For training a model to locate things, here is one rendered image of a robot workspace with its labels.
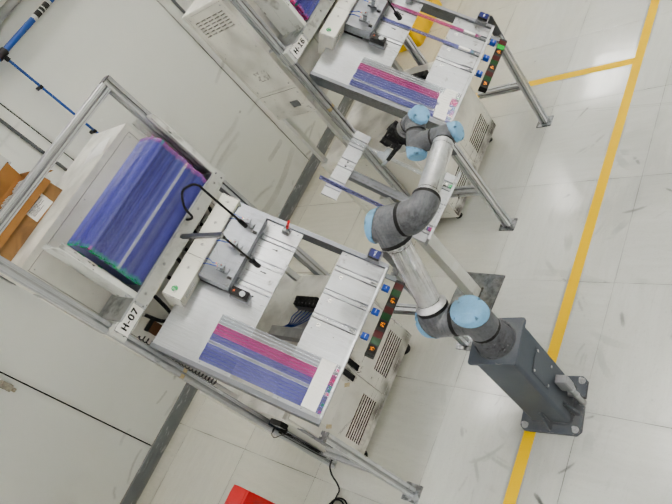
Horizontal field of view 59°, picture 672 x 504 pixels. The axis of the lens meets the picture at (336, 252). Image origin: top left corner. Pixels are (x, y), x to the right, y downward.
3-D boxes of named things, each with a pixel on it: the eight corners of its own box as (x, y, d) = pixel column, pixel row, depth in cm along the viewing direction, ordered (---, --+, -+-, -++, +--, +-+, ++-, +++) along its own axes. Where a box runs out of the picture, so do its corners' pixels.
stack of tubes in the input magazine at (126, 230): (208, 178, 238) (156, 132, 222) (140, 286, 218) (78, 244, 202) (192, 181, 247) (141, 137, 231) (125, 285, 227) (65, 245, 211)
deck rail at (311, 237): (388, 270, 250) (389, 264, 245) (386, 274, 250) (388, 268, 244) (236, 207, 260) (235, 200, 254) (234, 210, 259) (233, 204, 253)
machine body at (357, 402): (418, 340, 309) (349, 275, 273) (367, 471, 281) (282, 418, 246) (332, 329, 355) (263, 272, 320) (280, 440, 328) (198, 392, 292)
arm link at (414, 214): (422, 212, 178) (455, 110, 206) (392, 219, 185) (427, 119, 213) (441, 237, 184) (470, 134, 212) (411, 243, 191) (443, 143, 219)
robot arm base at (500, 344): (519, 321, 211) (507, 307, 205) (511, 360, 204) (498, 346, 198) (481, 322, 221) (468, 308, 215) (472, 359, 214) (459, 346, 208)
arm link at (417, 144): (428, 149, 210) (426, 121, 212) (401, 157, 217) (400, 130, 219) (439, 156, 215) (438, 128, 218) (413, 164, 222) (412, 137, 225)
